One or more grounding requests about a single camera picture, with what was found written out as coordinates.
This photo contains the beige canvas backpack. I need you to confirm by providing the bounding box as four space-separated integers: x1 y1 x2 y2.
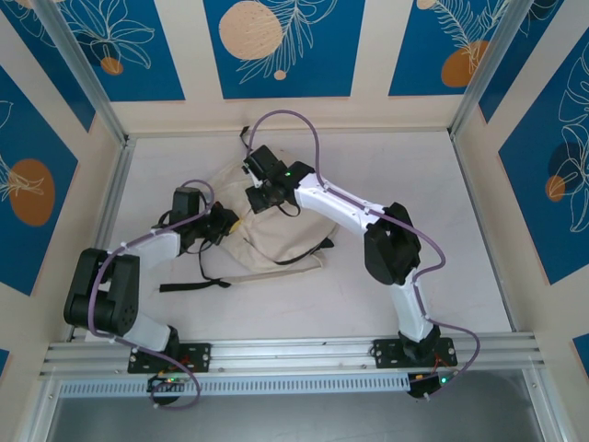
158 126 336 294

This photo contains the small controller board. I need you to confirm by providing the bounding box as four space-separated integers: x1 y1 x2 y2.
408 369 463 401
145 373 191 392

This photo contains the grey metal sheet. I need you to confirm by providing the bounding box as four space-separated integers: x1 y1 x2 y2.
45 394 547 442

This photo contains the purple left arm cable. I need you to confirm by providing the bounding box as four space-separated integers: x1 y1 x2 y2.
89 180 216 411

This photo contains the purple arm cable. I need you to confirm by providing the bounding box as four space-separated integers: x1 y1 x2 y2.
89 180 216 411
248 109 482 402

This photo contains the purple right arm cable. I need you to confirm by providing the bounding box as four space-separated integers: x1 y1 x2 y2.
248 109 482 402

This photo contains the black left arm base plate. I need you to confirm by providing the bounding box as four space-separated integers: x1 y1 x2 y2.
127 342 213 374

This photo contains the blue floral wall panel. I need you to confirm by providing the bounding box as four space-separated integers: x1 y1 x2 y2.
498 43 589 287
387 0 513 99
0 0 97 134
478 0 568 124
0 64 80 298
202 0 367 100
58 0 187 103

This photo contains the aluminium mounting rail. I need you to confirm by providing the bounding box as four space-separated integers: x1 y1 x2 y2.
39 331 549 382

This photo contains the grey slotted cable duct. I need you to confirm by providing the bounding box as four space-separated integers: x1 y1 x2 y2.
58 371 412 398

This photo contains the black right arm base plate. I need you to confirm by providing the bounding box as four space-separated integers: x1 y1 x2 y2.
372 337 459 369

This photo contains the aluminium frame post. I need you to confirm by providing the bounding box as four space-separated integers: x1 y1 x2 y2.
32 0 129 145
449 0 540 142

